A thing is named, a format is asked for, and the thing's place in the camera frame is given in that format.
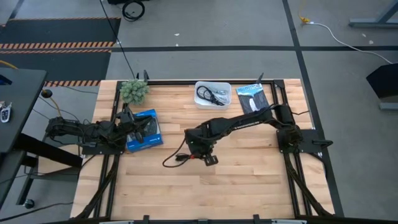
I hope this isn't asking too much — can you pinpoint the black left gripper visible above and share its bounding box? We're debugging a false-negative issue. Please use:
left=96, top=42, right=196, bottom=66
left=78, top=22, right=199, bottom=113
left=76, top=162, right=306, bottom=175
left=117, top=111, right=154, bottom=144

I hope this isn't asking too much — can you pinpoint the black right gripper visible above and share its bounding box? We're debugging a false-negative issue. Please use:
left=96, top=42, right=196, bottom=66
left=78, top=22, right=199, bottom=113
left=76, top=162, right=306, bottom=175
left=185, top=126, right=216, bottom=161

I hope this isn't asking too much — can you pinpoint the black cable with red strap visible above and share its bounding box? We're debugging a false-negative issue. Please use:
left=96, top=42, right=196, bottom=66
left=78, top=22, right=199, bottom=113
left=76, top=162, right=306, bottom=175
left=162, top=136, right=195, bottom=169

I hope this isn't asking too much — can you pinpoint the black braided USB cable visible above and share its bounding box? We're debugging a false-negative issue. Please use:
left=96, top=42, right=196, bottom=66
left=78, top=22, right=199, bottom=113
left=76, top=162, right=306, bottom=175
left=196, top=85, right=226, bottom=107

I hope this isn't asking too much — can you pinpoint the white braided cable black tie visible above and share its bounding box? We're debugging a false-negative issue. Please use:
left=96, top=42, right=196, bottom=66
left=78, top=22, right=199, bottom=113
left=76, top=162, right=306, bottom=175
left=213, top=89, right=229, bottom=105

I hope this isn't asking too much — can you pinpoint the blue cardboard box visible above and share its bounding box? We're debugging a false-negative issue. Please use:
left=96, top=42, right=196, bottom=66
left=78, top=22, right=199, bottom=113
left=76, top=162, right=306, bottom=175
left=125, top=108, right=164, bottom=154

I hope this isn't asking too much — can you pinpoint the green artificial plant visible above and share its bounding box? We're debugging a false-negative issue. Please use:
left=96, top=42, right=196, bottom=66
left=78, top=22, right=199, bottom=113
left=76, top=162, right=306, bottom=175
left=119, top=78, right=150, bottom=106

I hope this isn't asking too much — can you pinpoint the white plastic bin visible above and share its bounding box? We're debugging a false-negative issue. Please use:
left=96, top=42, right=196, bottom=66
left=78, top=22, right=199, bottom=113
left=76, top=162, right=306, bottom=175
left=193, top=80, right=233, bottom=111

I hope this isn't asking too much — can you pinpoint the black mat hazard stripe edge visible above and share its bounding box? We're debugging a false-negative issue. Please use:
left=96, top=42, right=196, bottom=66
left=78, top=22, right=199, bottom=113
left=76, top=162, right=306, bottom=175
left=0, top=49, right=113, bottom=88
left=0, top=16, right=122, bottom=50

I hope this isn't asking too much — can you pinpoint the black desk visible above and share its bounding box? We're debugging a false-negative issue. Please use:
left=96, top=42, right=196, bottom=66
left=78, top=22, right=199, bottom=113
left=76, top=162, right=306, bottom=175
left=0, top=67, right=48, bottom=208

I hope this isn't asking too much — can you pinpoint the white key fob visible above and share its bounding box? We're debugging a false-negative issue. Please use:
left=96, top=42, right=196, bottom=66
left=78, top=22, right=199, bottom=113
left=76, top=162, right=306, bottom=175
left=0, top=101, right=13, bottom=124

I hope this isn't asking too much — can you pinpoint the black angular furniture piece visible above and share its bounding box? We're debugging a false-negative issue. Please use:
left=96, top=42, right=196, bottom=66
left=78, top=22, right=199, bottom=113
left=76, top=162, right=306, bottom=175
left=366, top=62, right=398, bottom=100

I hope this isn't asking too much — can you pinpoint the grey table leg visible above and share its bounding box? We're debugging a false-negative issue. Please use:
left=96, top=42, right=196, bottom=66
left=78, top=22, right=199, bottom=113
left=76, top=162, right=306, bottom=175
left=348, top=0, right=398, bottom=29

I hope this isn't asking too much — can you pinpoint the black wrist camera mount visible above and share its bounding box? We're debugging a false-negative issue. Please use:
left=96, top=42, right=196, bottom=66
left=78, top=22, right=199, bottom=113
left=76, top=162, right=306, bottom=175
left=203, top=154, right=220, bottom=167

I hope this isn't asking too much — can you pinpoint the long black floor cable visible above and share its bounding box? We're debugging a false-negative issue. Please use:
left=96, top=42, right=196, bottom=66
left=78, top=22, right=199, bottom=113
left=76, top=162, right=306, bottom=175
left=98, top=0, right=137, bottom=80

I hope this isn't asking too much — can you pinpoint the black metal table frame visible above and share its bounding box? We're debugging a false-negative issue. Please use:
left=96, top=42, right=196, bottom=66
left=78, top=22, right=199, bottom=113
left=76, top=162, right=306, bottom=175
left=73, top=70, right=345, bottom=224

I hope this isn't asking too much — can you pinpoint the coiled black floor cable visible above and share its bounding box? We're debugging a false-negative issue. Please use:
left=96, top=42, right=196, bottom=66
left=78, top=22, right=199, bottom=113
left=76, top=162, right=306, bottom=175
left=121, top=0, right=146, bottom=22

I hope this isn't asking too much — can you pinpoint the white floor power cable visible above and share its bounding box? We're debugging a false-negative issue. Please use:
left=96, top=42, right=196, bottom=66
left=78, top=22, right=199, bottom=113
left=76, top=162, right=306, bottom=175
left=306, top=21, right=393, bottom=65

